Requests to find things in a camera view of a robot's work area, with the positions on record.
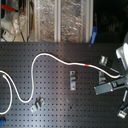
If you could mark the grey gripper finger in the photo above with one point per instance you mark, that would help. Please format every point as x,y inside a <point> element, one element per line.
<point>102,78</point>

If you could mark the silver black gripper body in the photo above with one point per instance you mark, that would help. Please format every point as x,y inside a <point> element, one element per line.
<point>111,86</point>

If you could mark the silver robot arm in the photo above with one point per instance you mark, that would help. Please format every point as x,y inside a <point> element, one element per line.
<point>119,65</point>

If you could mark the small grey clip pair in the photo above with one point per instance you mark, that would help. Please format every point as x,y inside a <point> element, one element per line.
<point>37,105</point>

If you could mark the clear plastic storage bins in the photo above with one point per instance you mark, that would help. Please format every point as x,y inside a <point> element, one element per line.
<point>63,20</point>

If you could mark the blue object bottom left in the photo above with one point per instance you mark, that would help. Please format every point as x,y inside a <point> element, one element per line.
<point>2,121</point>

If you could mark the grey bracket near arm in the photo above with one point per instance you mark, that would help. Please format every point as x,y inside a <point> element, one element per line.
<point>104,60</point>

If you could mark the grey metal cable clip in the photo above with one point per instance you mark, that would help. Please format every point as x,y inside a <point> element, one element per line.
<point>73,80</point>

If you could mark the grey bracket lower right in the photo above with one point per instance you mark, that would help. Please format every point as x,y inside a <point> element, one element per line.
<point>123,111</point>

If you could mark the blue handled tool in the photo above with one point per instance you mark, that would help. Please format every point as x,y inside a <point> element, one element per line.
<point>94,34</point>

